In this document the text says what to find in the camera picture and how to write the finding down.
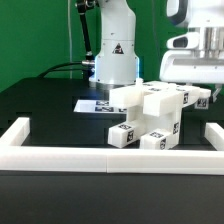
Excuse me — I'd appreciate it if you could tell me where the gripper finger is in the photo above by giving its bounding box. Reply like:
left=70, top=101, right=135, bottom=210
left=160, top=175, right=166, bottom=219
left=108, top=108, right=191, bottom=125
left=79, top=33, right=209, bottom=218
left=211, top=84, right=223, bottom=102

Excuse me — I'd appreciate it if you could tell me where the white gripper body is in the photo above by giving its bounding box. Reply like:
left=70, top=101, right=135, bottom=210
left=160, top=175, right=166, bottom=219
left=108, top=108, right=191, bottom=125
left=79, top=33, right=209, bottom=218
left=159, top=50, right=224, bottom=84

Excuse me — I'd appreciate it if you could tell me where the white chair back part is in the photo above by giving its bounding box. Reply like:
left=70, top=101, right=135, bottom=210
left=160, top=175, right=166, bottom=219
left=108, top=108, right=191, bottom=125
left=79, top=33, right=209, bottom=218
left=109, top=81, right=211, bottom=117

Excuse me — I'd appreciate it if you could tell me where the white chair seat part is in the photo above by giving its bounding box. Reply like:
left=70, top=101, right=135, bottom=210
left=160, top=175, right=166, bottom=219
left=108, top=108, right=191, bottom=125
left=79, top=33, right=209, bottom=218
left=125, top=78, right=184, bottom=144

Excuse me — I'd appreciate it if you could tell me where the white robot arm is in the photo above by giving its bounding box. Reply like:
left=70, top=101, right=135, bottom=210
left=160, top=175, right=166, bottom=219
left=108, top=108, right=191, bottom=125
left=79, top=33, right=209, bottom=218
left=90, top=0, right=224, bottom=89

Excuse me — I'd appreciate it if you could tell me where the black pole with clamp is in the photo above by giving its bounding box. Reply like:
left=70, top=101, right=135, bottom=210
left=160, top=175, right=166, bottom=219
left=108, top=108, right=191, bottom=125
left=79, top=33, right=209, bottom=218
left=74, top=0, right=98, bottom=68

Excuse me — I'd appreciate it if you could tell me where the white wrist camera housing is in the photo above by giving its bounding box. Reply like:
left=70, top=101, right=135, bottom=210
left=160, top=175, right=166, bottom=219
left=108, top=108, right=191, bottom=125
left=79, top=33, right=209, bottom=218
left=167, top=32, right=199, bottom=50

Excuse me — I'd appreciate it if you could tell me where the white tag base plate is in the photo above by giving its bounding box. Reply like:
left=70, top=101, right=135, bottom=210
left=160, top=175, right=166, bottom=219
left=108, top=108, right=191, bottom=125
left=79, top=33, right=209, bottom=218
left=74, top=100, right=126, bottom=114

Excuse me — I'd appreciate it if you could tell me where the black cable bundle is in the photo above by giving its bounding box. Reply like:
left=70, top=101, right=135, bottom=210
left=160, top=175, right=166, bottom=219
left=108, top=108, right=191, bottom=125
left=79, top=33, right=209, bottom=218
left=37, top=61, right=91, bottom=79

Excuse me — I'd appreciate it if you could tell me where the white U-shaped frame fence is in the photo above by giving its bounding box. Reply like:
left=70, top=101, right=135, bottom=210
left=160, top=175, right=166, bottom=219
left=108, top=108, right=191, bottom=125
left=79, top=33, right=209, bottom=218
left=0, top=117, right=224, bottom=175

